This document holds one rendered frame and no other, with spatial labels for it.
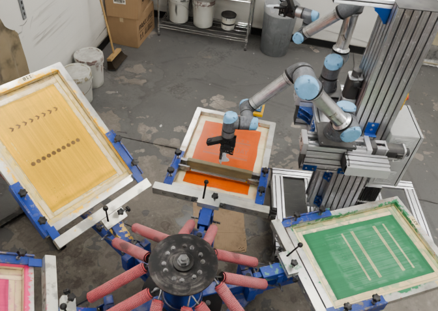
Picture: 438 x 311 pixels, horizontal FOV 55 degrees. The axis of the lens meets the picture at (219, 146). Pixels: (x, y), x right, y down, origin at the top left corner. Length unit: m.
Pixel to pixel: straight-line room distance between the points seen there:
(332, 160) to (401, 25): 0.88
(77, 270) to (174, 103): 2.17
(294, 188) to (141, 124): 1.75
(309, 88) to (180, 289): 1.13
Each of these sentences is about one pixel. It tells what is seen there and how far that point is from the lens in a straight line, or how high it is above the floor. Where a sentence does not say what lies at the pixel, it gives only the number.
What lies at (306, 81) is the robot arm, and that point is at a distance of 2.15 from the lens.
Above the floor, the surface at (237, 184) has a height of 0.96.
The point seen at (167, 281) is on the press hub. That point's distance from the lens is 1.83.
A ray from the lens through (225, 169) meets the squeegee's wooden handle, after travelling 2.58.
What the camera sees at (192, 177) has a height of 0.96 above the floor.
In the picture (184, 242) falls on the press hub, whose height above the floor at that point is 1.31.
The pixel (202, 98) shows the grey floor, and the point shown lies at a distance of 4.83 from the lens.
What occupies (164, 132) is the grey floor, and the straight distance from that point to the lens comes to 4.37.
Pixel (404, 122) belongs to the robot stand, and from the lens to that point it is 3.03.
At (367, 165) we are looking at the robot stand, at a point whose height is 1.17.
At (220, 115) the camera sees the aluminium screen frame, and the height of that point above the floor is 0.99.
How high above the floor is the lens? 2.92
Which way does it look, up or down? 43 degrees down
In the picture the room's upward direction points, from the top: 6 degrees clockwise
